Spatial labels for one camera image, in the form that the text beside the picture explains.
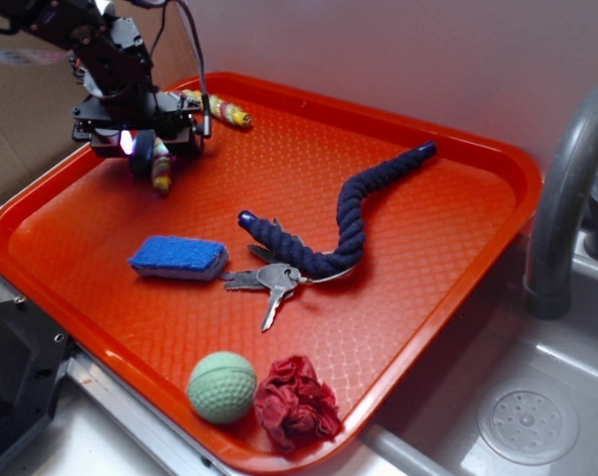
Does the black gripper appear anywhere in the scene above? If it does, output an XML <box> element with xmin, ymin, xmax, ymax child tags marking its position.
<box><xmin>71</xmin><ymin>90</ymin><xmax>204</xmax><ymax>158</ymax></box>

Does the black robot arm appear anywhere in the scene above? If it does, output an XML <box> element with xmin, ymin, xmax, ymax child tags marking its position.
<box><xmin>0</xmin><ymin>1</ymin><xmax>211</xmax><ymax>165</ymax></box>

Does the brown cardboard box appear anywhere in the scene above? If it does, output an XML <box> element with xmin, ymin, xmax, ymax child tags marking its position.
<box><xmin>0</xmin><ymin>49</ymin><xmax>84</xmax><ymax>205</ymax></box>

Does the blue white sponge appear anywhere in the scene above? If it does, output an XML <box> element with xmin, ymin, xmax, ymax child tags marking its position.
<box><xmin>128</xmin><ymin>236</ymin><xmax>229</xmax><ymax>282</ymax></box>

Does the silver key bunch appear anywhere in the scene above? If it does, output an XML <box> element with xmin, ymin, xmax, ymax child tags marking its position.
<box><xmin>222</xmin><ymin>217</ymin><xmax>357</xmax><ymax>333</ymax></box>

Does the red plastic tray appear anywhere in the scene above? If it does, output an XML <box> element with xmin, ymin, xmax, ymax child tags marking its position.
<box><xmin>0</xmin><ymin>72</ymin><xmax>541</xmax><ymax>475</ymax></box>

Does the green dimpled ball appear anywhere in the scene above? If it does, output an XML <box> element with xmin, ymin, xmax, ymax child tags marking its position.
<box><xmin>186</xmin><ymin>351</ymin><xmax>257</xmax><ymax>424</ymax></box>

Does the crumpled red cloth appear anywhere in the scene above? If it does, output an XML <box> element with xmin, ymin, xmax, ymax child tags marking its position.
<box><xmin>253</xmin><ymin>355</ymin><xmax>341</xmax><ymax>452</ymax></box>

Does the grey toy faucet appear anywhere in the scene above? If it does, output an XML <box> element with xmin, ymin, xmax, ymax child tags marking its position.
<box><xmin>524</xmin><ymin>86</ymin><xmax>598</xmax><ymax>319</ymax></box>

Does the grey toy sink basin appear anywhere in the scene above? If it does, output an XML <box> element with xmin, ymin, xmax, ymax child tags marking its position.
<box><xmin>361</xmin><ymin>244</ymin><xmax>598</xmax><ymax>475</ymax></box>

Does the yellow pink twisted rope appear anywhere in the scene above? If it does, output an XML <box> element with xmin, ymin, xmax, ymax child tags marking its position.
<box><xmin>151</xmin><ymin>88</ymin><xmax>254</xmax><ymax>195</ymax></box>

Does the black cable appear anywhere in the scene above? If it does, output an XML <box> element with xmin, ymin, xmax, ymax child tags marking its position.
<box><xmin>149</xmin><ymin>0</ymin><xmax>214</xmax><ymax>140</ymax></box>

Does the black metal bracket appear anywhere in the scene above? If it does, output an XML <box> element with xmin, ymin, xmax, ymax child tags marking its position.
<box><xmin>0</xmin><ymin>297</ymin><xmax>73</xmax><ymax>470</ymax></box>

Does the navy blue twisted rope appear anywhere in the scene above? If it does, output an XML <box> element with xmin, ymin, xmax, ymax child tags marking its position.
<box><xmin>237</xmin><ymin>141</ymin><xmax>437</xmax><ymax>279</ymax></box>

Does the aluminium rail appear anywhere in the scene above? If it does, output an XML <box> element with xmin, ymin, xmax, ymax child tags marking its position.
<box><xmin>0</xmin><ymin>277</ymin><xmax>229</xmax><ymax>475</ymax></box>

